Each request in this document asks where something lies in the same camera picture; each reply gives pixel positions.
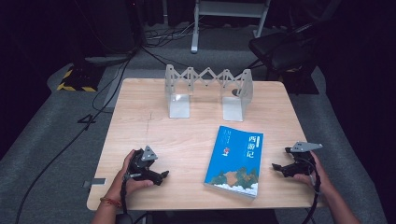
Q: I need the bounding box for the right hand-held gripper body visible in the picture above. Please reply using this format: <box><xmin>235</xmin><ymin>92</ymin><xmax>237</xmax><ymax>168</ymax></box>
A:
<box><xmin>284</xmin><ymin>141</ymin><xmax>324</xmax><ymax>178</ymax></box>

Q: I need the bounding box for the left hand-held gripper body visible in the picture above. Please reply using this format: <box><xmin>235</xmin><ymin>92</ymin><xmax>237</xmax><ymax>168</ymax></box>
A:
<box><xmin>126</xmin><ymin>145</ymin><xmax>159</xmax><ymax>183</ymax></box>

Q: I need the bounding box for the blue paperback book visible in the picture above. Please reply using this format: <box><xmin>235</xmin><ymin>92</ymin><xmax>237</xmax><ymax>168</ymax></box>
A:
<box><xmin>203</xmin><ymin>125</ymin><xmax>265</xmax><ymax>200</ymax></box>

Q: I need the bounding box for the grey metal expandable book rack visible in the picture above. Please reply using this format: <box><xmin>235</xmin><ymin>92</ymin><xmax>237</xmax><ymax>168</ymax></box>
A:
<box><xmin>163</xmin><ymin>63</ymin><xmax>255</xmax><ymax>123</ymax></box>

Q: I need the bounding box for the person's left hand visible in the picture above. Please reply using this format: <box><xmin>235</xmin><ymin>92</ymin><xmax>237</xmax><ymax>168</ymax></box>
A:
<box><xmin>109</xmin><ymin>148</ymin><xmax>155</xmax><ymax>203</ymax></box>

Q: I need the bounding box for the person's right hand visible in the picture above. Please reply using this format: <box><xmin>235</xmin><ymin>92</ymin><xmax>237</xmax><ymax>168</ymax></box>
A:
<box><xmin>292</xmin><ymin>151</ymin><xmax>332</xmax><ymax>196</ymax></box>

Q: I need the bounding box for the grey tape strip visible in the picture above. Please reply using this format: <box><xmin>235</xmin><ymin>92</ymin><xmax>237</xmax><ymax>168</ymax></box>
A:
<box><xmin>81</xmin><ymin>177</ymin><xmax>107</xmax><ymax>189</ymax></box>

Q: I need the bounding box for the black yellow striped base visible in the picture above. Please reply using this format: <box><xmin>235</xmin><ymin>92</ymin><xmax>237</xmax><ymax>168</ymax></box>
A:
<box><xmin>56</xmin><ymin>63</ymin><xmax>106</xmax><ymax>93</ymax></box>

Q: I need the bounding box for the black chair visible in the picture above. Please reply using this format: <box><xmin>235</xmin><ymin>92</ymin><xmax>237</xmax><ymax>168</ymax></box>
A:
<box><xmin>247</xmin><ymin>21</ymin><xmax>322</xmax><ymax>95</ymax></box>

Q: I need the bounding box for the black equipment stand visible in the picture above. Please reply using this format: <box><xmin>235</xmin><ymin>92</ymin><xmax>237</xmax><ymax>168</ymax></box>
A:
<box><xmin>72</xmin><ymin>0</ymin><xmax>148</xmax><ymax>67</ymax></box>

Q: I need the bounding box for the right hand-held gripper black cable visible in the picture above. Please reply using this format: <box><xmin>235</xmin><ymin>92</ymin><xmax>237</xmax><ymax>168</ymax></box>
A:
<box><xmin>297</xmin><ymin>157</ymin><xmax>322</xmax><ymax>224</ymax></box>

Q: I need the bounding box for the hand-held gripper black cable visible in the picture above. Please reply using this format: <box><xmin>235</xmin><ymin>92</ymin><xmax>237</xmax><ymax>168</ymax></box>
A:
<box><xmin>115</xmin><ymin>173</ymin><xmax>149</xmax><ymax>224</ymax></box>
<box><xmin>297</xmin><ymin>157</ymin><xmax>322</xmax><ymax>224</ymax></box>

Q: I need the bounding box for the left hand-held gripper black cable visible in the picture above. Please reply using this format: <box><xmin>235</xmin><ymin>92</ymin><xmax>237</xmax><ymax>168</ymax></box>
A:
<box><xmin>115</xmin><ymin>173</ymin><xmax>149</xmax><ymax>224</ymax></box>

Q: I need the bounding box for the orange red bracelet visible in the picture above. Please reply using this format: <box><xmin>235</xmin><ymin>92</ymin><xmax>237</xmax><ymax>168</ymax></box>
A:
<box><xmin>99</xmin><ymin>196</ymin><xmax>123</xmax><ymax>209</ymax></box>

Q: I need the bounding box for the long black floor cable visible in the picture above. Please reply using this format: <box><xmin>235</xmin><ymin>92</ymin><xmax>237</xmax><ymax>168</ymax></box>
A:
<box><xmin>14</xmin><ymin>46</ymin><xmax>138</xmax><ymax>224</ymax></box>

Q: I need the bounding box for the bundle of floor cables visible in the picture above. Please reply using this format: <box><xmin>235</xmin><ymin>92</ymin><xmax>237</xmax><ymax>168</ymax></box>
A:
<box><xmin>142</xmin><ymin>21</ymin><xmax>200</xmax><ymax>49</ymax></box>

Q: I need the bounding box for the white metal stand frame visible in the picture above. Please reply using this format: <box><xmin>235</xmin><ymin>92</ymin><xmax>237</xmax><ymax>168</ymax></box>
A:
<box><xmin>190</xmin><ymin>0</ymin><xmax>272</xmax><ymax>54</ymax></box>

